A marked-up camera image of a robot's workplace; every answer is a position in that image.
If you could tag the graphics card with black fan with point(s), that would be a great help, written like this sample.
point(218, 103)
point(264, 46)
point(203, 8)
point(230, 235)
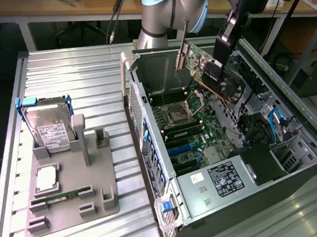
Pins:
point(198, 63)

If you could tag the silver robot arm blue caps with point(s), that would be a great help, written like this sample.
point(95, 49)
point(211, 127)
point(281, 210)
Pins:
point(161, 14)

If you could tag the white plastic parts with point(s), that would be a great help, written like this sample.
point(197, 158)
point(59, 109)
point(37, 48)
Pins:
point(275, 2)

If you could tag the black slanted pole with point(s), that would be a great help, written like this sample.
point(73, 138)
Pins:
point(293, 5)

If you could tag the metal socket cover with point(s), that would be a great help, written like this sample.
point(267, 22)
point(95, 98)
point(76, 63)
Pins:
point(195, 100)

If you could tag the silver perforated disk bay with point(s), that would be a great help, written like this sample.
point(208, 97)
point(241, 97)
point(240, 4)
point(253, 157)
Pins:
point(230, 113)

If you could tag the CPU socket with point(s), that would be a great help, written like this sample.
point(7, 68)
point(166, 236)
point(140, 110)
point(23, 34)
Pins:
point(178, 114)

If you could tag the green motherboard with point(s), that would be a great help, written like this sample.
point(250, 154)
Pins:
point(211, 130)

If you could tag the black RAM stick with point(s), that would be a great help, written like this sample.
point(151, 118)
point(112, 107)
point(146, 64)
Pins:
point(183, 132)

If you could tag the grey cabinet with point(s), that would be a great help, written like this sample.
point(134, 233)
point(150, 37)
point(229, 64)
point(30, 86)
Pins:
point(314, 78)

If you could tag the silver chipset heat sink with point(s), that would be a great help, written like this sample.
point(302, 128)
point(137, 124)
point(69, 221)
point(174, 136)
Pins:
point(211, 155)

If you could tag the blue expansion slot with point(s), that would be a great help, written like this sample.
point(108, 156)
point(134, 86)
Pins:
point(184, 149)

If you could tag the black plastic shroud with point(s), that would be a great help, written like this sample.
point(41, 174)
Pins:
point(261, 165)

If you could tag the black chair base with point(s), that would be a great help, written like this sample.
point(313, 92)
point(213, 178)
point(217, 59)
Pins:
point(85, 28)

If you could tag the grey power supply unit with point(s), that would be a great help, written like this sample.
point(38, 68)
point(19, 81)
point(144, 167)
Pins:
point(202, 192)

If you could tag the open black PC case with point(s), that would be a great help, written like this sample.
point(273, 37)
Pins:
point(263, 198)

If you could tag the blue case latch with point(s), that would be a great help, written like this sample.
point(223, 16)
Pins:
point(165, 207)

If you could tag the wooden workbench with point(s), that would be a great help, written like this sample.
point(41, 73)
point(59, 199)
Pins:
point(42, 8)

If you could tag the silver hard disk white label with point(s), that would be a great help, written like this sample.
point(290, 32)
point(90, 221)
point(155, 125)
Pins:
point(51, 132)

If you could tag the blue plastic disk caddy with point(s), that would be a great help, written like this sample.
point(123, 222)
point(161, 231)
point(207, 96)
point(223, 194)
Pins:
point(27, 102)

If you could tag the green RAM stick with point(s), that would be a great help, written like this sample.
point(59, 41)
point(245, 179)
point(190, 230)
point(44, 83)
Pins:
point(60, 197)

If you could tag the CPU with silver lid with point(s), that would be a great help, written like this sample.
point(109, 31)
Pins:
point(46, 179)

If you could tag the grey plastic parts rack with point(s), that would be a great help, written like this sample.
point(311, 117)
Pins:
point(72, 213)

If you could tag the aluminium profile post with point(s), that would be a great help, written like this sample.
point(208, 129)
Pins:
point(315, 40)

